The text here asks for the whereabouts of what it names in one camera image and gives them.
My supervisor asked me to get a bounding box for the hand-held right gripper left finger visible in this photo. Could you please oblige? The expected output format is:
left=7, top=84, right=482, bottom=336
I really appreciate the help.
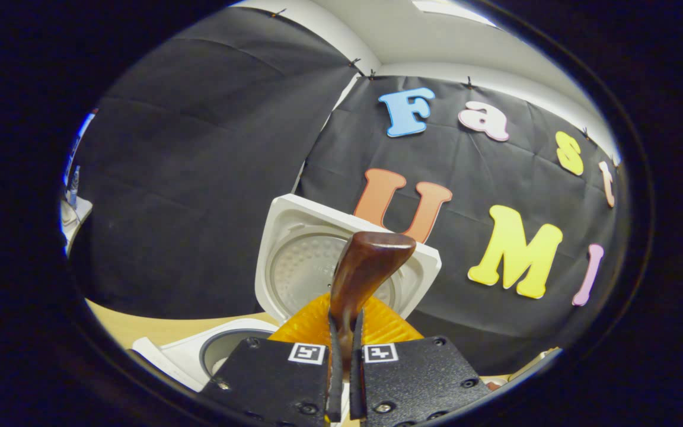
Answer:
left=199, top=292, right=342, bottom=427

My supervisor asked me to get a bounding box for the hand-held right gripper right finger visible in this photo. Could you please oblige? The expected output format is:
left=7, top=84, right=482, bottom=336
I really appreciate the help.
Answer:
left=350, top=297, right=491, bottom=427

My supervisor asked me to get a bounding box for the brown wooden spoon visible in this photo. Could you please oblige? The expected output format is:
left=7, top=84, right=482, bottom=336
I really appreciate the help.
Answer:
left=328, top=231, right=417, bottom=371

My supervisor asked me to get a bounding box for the white rice cooker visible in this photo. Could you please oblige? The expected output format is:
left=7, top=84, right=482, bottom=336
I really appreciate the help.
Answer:
left=131, top=193, right=443, bottom=392

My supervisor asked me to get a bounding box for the white printed banner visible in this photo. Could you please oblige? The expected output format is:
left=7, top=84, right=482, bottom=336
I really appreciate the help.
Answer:
left=62, top=109, right=98, bottom=196

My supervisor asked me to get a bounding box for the ceiling light panel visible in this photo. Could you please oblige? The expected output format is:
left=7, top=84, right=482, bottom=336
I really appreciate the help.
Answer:
left=411, top=0, right=499, bottom=27

